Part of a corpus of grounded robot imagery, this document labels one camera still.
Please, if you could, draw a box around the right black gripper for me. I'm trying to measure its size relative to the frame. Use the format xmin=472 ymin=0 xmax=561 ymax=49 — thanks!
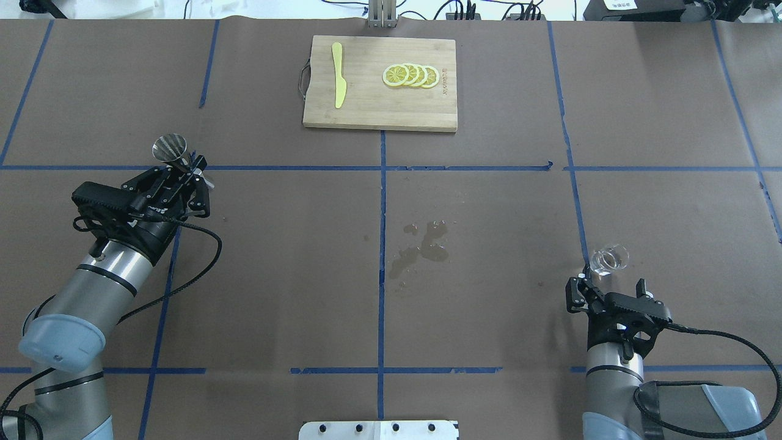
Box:
xmin=565 ymin=276 xmax=663 ymax=360

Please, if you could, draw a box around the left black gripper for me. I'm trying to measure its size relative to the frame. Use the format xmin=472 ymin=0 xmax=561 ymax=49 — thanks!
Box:
xmin=119 ymin=156 xmax=212 ymax=245

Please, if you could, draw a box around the clear glass cup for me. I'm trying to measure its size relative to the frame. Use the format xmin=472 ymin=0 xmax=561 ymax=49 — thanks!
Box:
xmin=590 ymin=243 xmax=629 ymax=276

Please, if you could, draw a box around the steel double jigger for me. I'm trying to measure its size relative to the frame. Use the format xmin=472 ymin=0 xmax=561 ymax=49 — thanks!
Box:
xmin=152 ymin=133 xmax=214 ymax=191

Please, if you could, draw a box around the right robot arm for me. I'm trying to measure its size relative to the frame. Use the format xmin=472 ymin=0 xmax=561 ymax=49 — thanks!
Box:
xmin=565 ymin=266 xmax=780 ymax=439

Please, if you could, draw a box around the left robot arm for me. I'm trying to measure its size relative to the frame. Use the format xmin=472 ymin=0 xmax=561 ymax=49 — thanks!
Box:
xmin=2 ymin=155 xmax=211 ymax=439

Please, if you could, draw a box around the yellow plastic knife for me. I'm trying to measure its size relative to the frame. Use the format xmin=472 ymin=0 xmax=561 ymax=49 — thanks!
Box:
xmin=331 ymin=42 xmax=347 ymax=109

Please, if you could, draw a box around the bamboo cutting board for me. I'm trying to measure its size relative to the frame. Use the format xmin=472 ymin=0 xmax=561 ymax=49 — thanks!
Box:
xmin=302 ymin=35 xmax=458 ymax=133

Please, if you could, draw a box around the black computer tower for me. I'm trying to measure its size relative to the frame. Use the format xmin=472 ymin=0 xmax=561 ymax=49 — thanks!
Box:
xmin=583 ymin=1 xmax=713 ymax=23

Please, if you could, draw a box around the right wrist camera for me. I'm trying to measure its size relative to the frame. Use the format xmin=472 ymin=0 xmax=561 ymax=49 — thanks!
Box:
xmin=605 ymin=292 xmax=673 ymax=323

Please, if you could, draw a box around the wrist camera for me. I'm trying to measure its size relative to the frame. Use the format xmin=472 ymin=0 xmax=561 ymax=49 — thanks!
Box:
xmin=605 ymin=292 xmax=673 ymax=323
xmin=71 ymin=181 xmax=137 ymax=238

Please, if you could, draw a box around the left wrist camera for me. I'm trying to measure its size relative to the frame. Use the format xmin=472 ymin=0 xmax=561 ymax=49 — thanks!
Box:
xmin=71 ymin=181 xmax=137 ymax=238

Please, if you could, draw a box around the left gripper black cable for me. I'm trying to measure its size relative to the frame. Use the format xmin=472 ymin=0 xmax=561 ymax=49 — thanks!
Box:
xmin=0 ymin=211 xmax=223 ymax=440

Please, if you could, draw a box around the aluminium frame post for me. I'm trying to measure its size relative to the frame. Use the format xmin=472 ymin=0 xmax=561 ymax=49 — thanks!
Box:
xmin=367 ymin=0 xmax=399 ymax=28

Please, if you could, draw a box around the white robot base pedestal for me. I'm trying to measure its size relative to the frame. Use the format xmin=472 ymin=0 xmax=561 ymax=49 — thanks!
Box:
xmin=298 ymin=420 xmax=460 ymax=439

